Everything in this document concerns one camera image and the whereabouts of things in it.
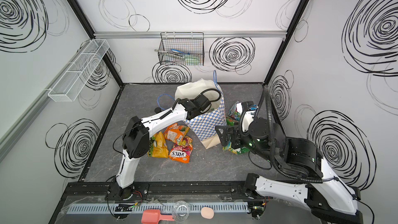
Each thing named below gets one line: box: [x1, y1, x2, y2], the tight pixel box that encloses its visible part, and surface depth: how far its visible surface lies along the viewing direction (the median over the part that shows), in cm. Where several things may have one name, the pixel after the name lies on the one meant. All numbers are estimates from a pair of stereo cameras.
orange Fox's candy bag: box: [168, 138, 194, 164], surface depth 85 cm
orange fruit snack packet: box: [163, 122, 190, 145], surface depth 90 cm
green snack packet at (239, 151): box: [222, 141, 251, 155], surface depth 84 cm
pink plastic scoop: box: [140, 209, 175, 224], surface depth 68 cm
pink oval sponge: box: [200, 206, 215, 220], surface depth 68 cm
